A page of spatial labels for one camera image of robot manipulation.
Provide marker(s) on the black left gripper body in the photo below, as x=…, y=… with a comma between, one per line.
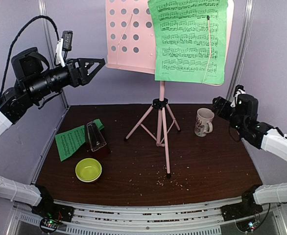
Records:
x=39, y=85

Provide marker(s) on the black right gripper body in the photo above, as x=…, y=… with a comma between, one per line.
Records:
x=218, y=109

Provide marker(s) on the pink music stand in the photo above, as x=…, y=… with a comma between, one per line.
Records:
x=117, y=39

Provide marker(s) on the green sheet music page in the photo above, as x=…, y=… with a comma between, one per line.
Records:
x=70, y=141
x=190, y=38

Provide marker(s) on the brown wooden metronome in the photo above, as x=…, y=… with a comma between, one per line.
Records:
x=95, y=142

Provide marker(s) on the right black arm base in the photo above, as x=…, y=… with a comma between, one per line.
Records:
x=247, y=206

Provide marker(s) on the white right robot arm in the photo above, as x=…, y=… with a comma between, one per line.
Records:
x=272, y=141

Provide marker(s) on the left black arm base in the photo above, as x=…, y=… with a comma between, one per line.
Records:
x=47, y=208

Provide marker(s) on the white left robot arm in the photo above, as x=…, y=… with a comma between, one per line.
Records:
x=22, y=144

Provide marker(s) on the white floral ceramic mug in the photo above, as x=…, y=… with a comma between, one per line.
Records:
x=203, y=125

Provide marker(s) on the green plastic bowl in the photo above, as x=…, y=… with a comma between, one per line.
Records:
x=88, y=170

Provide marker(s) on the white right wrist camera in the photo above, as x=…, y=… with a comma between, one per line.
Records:
x=239, y=89

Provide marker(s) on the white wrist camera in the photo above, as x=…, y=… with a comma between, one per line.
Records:
x=239, y=89
x=64, y=45

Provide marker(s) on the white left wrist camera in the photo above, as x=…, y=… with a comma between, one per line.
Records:
x=64, y=45

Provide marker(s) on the left aluminium frame post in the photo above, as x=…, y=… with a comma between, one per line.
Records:
x=51, y=39

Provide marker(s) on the aluminium frame post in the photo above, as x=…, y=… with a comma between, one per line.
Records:
x=51, y=39
x=243, y=46

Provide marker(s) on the right aluminium frame post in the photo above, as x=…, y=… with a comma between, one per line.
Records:
x=243, y=46

